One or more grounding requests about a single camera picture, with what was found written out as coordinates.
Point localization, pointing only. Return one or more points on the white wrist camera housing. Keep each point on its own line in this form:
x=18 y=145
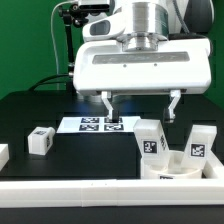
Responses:
x=104 y=29

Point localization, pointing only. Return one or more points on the white right barrier rail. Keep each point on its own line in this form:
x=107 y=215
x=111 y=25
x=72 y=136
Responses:
x=213 y=168

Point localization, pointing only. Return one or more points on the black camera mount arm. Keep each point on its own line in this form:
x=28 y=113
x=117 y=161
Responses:
x=74 y=16

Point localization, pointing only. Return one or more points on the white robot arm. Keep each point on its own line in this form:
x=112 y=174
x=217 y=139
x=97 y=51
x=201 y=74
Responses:
x=143 y=48

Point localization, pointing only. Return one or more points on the white marker sheet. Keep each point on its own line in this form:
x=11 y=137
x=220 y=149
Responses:
x=96 y=125

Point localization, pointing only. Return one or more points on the white front barrier rail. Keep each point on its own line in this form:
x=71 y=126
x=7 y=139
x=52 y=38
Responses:
x=91 y=193

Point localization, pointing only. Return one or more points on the white left barrier rail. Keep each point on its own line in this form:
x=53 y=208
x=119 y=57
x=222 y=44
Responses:
x=4 y=155

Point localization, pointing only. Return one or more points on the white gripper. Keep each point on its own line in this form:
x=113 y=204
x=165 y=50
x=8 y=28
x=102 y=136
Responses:
x=176 y=66

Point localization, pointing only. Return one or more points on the white barrier rail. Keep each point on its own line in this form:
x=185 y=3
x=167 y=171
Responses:
x=4 y=155
x=91 y=193
x=213 y=168

